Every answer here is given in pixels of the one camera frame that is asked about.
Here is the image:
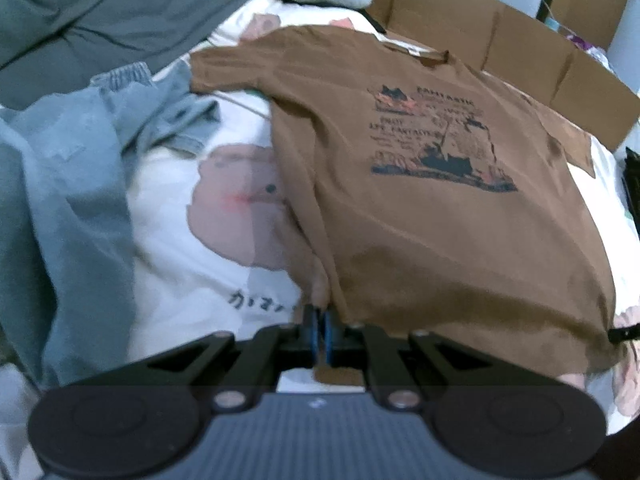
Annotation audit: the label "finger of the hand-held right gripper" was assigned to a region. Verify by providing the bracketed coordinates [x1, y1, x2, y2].
[610, 324, 640, 347]

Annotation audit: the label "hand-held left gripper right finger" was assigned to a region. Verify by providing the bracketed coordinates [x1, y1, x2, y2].
[322, 307, 546, 413]

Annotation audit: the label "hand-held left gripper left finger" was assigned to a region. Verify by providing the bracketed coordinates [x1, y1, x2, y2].
[100, 305, 323, 413]

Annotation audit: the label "brown t-shirt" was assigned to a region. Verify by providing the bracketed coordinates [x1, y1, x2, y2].
[190, 25, 626, 386]

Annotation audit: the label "white printed bed sheet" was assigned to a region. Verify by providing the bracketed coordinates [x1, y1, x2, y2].
[0, 0, 640, 436]

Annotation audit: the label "blue-grey denim pants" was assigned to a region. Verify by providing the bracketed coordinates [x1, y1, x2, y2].
[0, 60, 221, 391]

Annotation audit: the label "purple patterned cloth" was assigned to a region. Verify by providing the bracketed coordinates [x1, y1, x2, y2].
[565, 32, 608, 61]

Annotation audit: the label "flattened cardboard sheet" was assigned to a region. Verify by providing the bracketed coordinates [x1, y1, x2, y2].
[330, 0, 640, 153]

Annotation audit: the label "large cardboard box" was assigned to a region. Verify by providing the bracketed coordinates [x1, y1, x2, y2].
[542, 0, 633, 51]

